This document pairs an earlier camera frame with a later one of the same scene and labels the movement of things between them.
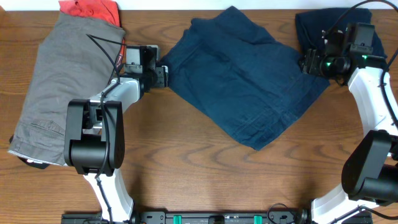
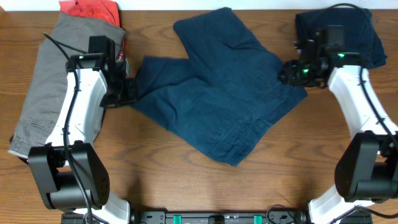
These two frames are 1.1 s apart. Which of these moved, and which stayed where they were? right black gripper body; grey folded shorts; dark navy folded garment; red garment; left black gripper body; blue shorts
Moved: right black gripper body; blue shorts; left black gripper body
Stayed: dark navy folded garment; grey folded shorts; red garment
